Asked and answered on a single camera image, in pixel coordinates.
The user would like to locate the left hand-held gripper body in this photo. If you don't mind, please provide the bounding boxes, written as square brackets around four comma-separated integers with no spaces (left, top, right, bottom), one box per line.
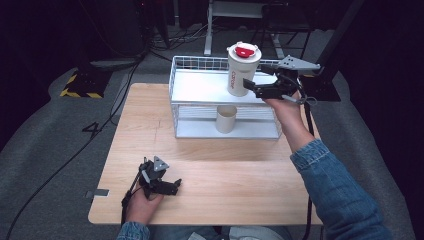
[138,155,171,198]

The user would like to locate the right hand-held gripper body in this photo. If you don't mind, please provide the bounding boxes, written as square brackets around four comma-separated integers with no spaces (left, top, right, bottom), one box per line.
[278,54,322,105]

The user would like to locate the white cup with red-tabbed lid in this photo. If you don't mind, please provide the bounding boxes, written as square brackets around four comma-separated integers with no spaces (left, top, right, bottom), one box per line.
[226,40,263,98]

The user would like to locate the white paper cup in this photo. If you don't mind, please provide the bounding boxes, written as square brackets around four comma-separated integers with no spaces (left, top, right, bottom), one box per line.
[214,104,239,135]

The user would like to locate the white wire shelf rack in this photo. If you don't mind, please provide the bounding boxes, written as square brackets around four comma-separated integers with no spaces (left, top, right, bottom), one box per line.
[168,55,303,140]

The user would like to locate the person's left hand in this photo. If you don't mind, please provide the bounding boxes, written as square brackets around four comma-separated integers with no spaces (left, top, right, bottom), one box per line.
[125,192,165,226]

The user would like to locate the person's right hand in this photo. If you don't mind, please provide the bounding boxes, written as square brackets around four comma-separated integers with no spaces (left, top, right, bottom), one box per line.
[263,95,313,135]

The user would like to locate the person's legs in jeans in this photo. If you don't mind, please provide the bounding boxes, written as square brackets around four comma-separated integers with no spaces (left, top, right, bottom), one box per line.
[146,225,296,240]

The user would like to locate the grey tape piece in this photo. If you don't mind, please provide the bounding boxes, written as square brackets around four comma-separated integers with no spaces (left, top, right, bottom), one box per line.
[85,188,110,199]

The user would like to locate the white cloth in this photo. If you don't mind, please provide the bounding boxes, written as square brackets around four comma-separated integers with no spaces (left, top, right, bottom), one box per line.
[229,225,292,240]

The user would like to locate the yellow-black striped stand base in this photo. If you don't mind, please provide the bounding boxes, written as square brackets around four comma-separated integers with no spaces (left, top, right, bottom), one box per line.
[59,68,113,100]

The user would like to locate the grey flat stand base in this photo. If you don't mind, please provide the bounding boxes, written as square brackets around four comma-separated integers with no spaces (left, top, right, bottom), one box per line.
[89,57,145,72]

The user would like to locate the left hand-held gripper cable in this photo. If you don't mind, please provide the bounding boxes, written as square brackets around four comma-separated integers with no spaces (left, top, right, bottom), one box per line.
[120,165,148,228]

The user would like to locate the hand-held gripper cable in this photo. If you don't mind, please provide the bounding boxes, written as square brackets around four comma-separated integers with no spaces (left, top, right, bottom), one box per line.
[299,94,317,240]
[120,165,148,228]

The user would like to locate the black post with base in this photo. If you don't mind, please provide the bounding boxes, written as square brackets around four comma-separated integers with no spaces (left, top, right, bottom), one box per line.
[299,0,365,102]

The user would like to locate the right hand-held gripper cable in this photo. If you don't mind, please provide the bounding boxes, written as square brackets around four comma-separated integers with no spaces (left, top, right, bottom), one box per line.
[299,94,317,240]

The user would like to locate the black metal chair frame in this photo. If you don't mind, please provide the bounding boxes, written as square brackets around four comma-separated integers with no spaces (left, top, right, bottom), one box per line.
[249,2,315,69]

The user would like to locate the long black floor cable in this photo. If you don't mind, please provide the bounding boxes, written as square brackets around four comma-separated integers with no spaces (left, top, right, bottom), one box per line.
[4,54,146,240]

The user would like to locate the white desk frame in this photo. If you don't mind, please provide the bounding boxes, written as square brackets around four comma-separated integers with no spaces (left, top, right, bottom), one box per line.
[203,0,287,60]

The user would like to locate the bundle of floor cables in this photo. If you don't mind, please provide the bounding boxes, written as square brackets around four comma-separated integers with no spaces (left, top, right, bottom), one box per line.
[146,22,216,53]

